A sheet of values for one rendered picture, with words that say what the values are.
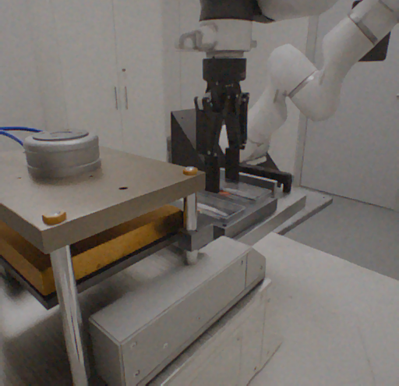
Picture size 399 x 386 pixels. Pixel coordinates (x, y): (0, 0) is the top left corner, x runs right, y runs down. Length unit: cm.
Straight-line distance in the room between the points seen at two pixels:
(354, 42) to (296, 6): 45
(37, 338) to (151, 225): 18
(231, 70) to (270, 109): 50
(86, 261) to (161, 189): 10
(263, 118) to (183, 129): 26
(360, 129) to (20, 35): 302
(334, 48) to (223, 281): 73
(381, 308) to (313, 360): 22
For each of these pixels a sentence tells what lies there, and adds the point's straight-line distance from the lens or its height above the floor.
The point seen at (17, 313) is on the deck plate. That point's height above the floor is 93.
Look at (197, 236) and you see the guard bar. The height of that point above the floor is 104.
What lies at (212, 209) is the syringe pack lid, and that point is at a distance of 52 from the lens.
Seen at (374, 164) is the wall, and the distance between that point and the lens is 341.
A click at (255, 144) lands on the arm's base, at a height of 98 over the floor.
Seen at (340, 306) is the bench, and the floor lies 75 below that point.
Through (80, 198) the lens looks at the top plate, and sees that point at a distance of 29.
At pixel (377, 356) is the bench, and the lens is 70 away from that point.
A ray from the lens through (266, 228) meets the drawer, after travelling 57.
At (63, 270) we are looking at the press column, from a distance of 27.
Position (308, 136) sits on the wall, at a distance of 361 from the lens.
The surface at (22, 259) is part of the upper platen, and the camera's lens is 33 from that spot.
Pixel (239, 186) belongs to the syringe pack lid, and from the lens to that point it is 61.
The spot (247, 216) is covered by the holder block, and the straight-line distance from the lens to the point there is 52.
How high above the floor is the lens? 121
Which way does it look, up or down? 20 degrees down
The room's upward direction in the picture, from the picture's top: straight up
